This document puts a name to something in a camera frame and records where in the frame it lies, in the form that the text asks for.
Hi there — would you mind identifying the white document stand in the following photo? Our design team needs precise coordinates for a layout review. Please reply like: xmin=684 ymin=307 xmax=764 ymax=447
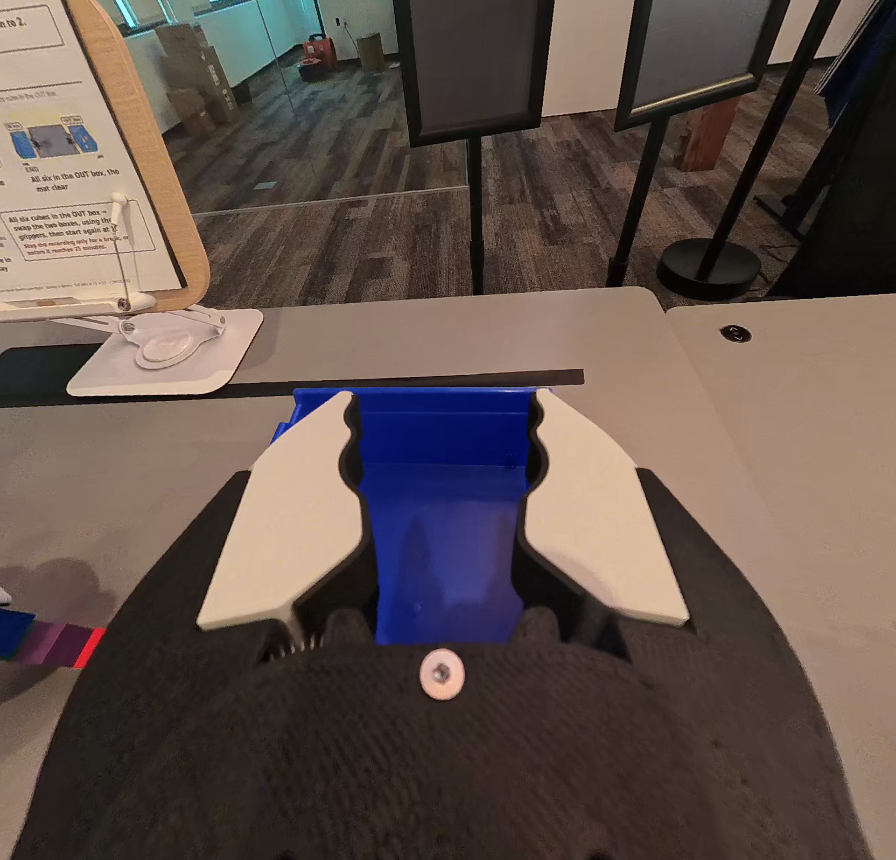
xmin=52 ymin=0 xmax=210 ymax=313

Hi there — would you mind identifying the red floor fan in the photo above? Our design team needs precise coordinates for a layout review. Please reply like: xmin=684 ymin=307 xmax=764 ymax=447
xmin=296 ymin=32 xmax=341 ymax=83

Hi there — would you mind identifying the purple wooden cube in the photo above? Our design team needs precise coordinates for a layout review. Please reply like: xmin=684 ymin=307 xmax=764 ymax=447
xmin=15 ymin=620 xmax=91 ymax=666

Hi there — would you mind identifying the stack of cardboard boxes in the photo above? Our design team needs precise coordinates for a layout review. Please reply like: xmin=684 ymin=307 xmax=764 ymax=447
xmin=154 ymin=23 xmax=236 ymax=138

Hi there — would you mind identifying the blue hanging cloth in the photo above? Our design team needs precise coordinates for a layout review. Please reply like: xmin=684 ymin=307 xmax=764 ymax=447
xmin=817 ymin=0 xmax=896 ymax=129

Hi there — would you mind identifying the blue plastic bin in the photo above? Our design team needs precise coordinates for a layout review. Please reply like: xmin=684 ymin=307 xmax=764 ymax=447
xmin=271 ymin=386 xmax=554 ymax=645

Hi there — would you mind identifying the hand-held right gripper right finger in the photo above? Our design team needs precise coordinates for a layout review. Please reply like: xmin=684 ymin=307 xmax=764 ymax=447
xmin=513 ymin=388 xmax=690 ymax=642

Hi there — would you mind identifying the black pole with round base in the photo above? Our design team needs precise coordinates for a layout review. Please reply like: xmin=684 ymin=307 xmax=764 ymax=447
xmin=657 ymin=0 xmax=860 ymax=303

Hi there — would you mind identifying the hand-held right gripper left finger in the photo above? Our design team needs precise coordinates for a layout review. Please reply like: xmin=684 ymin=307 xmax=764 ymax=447
xmin=196 ymin=391 xmax=379 ymax=649

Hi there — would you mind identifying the blue wooden cube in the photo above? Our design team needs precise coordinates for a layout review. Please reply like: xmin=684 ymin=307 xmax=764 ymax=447
xmin=0 ymin=610 xmax=36 ymax=659

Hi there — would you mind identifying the black framed sign stand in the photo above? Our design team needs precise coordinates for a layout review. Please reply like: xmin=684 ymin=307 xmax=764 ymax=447
xmin=388 ymin=0 xmax=561 ymax=295
xmin=604 ymin=0 xmax=804 ymax=288

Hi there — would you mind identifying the black office chair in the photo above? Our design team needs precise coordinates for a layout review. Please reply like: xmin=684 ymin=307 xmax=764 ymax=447
xmin=766 ymin=97 xmax=896 ymax=300

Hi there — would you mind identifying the black strip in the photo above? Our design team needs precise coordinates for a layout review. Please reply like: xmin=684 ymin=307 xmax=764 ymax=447
xmin=0 ymin=345 xmax=584 ymax=407

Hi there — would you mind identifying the wooden post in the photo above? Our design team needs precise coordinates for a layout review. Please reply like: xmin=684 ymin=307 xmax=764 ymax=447
xmin=673 ymin=96 xmax=741 ymax=173

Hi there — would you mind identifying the instruction sheet board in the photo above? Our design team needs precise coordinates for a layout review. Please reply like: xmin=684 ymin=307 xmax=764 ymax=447
xmin=0 ymin=0 xmax=186 ymax=295

